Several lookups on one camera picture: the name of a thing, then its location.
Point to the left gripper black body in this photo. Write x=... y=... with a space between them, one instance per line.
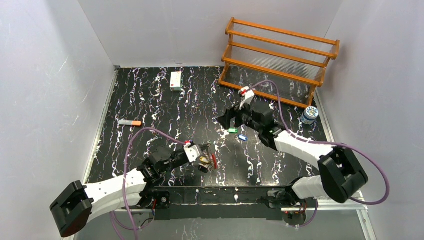
x=201 y=158

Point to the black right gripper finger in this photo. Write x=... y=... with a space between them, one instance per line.
x=226 y=118
x=238 y=122

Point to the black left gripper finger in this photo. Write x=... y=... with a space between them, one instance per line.
x=206 y=148
x=203 y=168

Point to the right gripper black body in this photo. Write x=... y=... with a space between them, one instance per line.
x=238 y=115

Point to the steel key organizer red handle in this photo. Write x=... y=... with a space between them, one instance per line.
x=208 y=160

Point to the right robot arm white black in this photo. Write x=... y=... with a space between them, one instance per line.
x=340 y=173

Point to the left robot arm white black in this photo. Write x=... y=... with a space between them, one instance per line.
x=79 y=204

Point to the green key tag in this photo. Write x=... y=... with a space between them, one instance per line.
x=232 y=130

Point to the blue key tag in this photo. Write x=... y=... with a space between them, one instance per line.
x=242 y=137

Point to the orange grey marker pen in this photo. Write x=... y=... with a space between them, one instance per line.
x=133 y=123

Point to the white blue round jar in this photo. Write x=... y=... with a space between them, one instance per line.
x=309 y=116

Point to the orange wooden shelf rack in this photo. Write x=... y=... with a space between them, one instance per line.
x=296 y=62

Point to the white red small box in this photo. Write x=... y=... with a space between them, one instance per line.
x=176 y=81

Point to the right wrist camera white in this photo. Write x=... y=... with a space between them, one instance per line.
x=247 y=96

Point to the aluminium frame rail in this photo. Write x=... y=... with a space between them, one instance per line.
x=188 y=202

